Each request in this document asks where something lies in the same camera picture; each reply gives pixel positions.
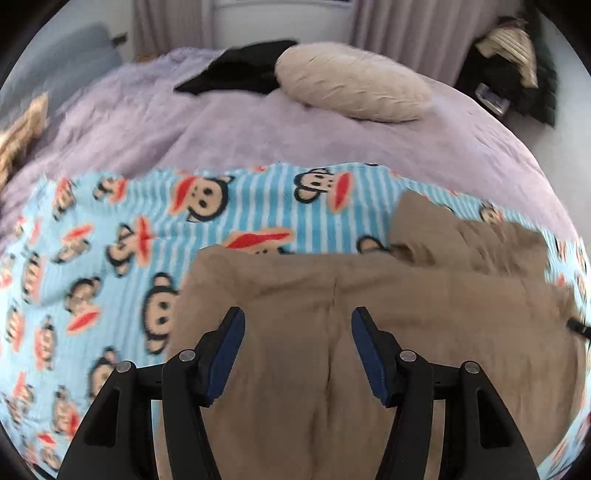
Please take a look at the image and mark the yellow striped garment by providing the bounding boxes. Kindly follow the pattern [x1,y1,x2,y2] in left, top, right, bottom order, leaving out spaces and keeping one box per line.
[0,91,50,188]

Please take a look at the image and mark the round cream cushion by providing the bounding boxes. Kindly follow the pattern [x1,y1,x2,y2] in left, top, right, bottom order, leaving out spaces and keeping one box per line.
[274,41,433,123]

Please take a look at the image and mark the dark green puffer coat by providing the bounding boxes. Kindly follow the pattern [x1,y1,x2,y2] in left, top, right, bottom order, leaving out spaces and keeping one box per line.
[517,7,560,126]

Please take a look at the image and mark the black hanging clothes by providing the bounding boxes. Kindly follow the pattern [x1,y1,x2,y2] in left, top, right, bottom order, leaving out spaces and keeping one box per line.
[455,41,532,116]

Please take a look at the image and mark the khaki puffer jacket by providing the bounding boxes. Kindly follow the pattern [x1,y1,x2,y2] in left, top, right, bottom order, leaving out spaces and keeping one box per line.
[152,191,588,480]

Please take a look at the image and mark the grey padded headboard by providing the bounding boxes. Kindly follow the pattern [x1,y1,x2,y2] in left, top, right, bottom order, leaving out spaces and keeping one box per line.
[0,23,122,109]

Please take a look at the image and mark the black garment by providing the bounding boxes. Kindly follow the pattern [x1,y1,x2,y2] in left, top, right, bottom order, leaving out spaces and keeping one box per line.
[174,40,299,96]

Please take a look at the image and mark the grey pleated curtain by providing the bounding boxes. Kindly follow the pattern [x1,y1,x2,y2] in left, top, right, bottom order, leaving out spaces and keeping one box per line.
[133,0,219,60]
[351,0,498,88]

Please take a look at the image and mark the beige hooded jacket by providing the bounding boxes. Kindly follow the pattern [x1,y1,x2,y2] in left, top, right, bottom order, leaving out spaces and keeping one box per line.
[475,27,539,88]

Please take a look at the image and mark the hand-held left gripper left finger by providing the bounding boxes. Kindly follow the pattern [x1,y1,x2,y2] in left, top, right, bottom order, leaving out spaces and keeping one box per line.
[55,306,247,480]

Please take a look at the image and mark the purple fluffy bedspread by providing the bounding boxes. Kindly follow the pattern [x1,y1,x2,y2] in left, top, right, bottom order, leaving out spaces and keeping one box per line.
[0,44,580,245]

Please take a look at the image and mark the grey printed bag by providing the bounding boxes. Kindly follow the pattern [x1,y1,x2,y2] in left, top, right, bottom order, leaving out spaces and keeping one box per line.
[475,83,512,114]

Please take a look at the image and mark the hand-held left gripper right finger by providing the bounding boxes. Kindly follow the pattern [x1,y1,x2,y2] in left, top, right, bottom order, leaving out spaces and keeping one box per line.
[351,306,541,480]

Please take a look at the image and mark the blue striped monkey print blanket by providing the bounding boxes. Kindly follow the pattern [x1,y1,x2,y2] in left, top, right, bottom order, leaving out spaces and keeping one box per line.
[0,161,591,480]

